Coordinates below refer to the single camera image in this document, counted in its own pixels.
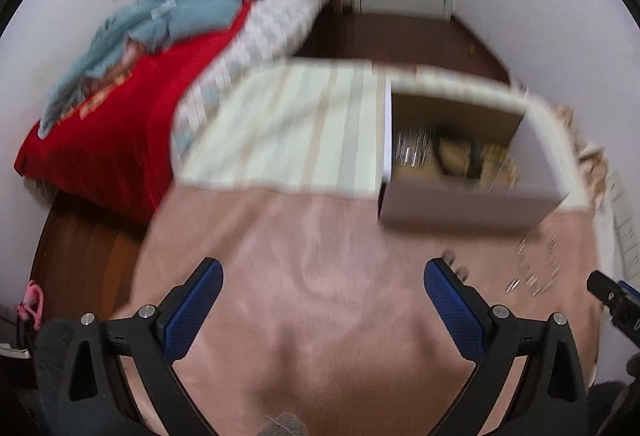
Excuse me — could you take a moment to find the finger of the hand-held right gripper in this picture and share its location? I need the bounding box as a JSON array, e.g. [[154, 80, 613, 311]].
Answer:
[[587, 271, 640, 347]]

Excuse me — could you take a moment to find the pink plastic object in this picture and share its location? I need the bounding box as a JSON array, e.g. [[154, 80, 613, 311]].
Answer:
[[17, 280, 46, 332]]

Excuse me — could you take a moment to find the beige patterned cloth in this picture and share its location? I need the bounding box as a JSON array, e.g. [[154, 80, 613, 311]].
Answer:
[[550, 104, 609, 213]]

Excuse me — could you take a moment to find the grey knitted cloth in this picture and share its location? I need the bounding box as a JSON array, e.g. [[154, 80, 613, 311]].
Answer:
[[587, 380, 640, 436], [32, 319, 76, 436]]

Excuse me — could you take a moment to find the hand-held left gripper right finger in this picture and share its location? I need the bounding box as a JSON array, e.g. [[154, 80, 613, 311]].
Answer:
[[423, 257, 588, 436]]

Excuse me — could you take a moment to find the red printed blanket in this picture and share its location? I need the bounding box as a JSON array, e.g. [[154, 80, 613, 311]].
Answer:
[[14, 0, 296, 224]]

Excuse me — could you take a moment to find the white cardboard box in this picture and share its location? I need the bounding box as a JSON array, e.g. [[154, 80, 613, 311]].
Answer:
[[377, 79, 571, 233]]

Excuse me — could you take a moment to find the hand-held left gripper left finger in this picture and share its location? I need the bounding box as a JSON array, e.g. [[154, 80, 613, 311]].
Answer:
[[57, 257, 224, 436]]

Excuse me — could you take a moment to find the teal blanket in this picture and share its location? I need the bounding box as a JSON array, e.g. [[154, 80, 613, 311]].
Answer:
[[39, 0, 346, 137]]

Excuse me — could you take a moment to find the white power strip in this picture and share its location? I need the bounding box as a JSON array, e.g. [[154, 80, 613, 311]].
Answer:
[[602, 171, 640, 278]]

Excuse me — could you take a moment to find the pink towel with striped end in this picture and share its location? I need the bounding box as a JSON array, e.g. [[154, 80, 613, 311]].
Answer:
[[112, 59, 606, 436]]

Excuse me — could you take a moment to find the dark jewelry pile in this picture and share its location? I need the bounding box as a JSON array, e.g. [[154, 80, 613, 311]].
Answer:
[[434, 135, 517, 189]]

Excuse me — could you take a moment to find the patterned white quilt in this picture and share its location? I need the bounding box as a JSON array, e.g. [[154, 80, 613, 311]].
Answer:
[[170, 0, 346, 162]]

